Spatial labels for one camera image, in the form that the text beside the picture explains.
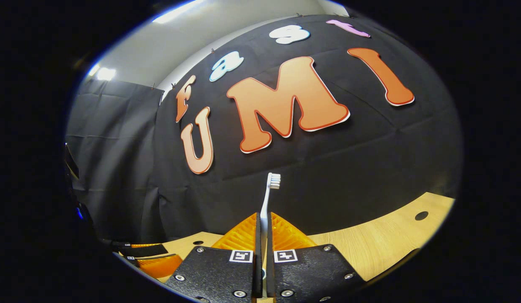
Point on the white toothbrush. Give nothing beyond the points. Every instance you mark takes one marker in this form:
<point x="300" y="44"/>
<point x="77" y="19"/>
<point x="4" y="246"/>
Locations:
<point x="273" y="181"/>

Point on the black backdrop cloth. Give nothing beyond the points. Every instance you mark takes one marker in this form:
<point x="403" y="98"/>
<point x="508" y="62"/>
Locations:
<point x="328" y="168"/>

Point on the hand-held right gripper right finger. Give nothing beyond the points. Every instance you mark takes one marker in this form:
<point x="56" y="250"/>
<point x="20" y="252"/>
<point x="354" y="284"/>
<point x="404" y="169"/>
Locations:
<point x="311" y="273"/>

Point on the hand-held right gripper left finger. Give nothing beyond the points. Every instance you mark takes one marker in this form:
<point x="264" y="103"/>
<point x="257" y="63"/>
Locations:
<point x="218" y="273"/>

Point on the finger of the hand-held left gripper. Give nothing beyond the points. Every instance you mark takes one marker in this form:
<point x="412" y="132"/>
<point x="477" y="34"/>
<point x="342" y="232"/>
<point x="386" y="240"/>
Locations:
<point x="142" y="250"/>
<point x="159" y="265"/>

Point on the ceiling light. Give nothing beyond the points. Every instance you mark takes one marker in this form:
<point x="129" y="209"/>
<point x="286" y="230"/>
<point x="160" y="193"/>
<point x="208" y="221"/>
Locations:
<point x="102" y="72"/>

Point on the wooden desktop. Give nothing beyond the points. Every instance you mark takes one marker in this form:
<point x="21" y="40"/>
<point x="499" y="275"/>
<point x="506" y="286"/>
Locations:
<point x="391" y="240"/>

